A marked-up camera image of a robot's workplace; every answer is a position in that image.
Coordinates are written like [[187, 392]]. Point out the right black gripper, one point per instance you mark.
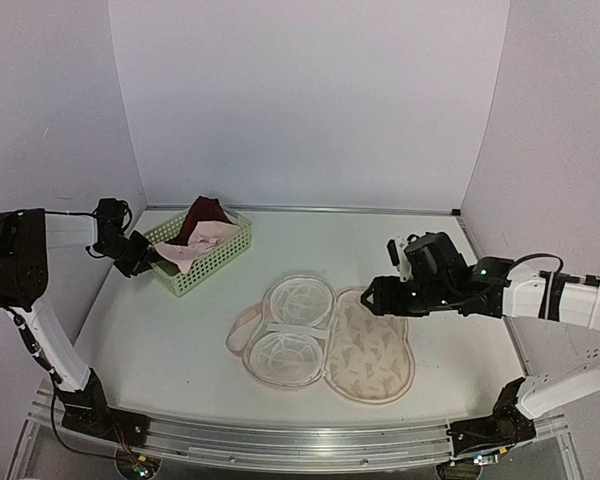
[[387, 302]]

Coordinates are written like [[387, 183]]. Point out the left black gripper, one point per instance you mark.
[[144, 254]]

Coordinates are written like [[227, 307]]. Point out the green plastic basket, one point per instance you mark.
[[204, 265]]

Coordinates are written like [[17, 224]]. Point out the pink bra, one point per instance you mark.
[[206, 236]]

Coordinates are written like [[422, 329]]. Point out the dark red bra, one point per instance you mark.
[[203, 209]]

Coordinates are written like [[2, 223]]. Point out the patterned beige laundry bag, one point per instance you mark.
[[302, 332]]

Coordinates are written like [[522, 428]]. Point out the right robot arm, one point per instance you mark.
[[557, 297]]

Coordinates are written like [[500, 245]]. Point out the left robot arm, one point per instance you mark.
[[26, 237]]

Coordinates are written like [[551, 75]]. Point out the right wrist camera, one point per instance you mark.
[[396, 248]]

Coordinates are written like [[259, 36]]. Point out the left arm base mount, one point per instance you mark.
[[87, 412]]

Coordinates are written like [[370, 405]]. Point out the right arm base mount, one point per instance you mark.
[[506, 426]]

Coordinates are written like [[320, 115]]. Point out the aluminium front rail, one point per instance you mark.
[[192, 448]]

